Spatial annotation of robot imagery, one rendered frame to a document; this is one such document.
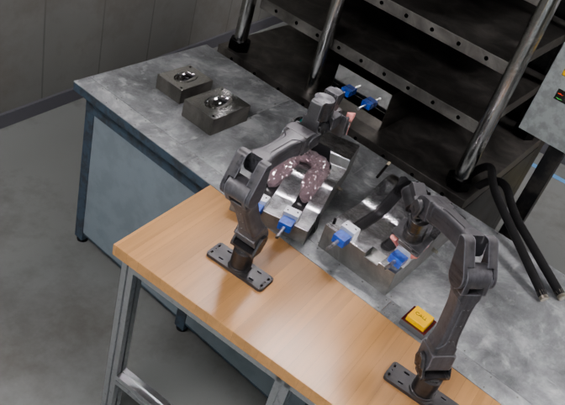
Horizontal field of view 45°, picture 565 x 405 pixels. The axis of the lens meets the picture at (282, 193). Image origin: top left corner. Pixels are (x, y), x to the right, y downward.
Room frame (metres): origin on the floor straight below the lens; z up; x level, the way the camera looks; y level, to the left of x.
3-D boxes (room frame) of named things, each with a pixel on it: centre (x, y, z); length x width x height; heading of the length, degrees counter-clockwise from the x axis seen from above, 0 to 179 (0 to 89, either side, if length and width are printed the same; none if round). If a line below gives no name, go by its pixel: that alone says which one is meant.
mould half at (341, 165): (1.90, -0.03, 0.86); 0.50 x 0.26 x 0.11; 168
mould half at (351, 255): (1.80, -0.39, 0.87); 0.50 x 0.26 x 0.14; 151
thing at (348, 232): (1.59, -0.20, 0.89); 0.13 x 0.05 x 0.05; 151
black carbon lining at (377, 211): (1.79, -0.37, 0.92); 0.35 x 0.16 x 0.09; 151
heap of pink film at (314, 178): (1.89, -0.04, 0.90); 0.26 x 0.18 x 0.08; 168
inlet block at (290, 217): (1.62, -0.04, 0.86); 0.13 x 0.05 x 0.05; 168
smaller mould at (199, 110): (2.17, 0.33, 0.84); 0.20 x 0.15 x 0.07; 151
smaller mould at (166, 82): (2.29, 0.49, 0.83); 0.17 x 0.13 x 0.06; 151
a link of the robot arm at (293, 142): (1.45, 0.05, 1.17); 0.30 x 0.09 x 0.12; 156
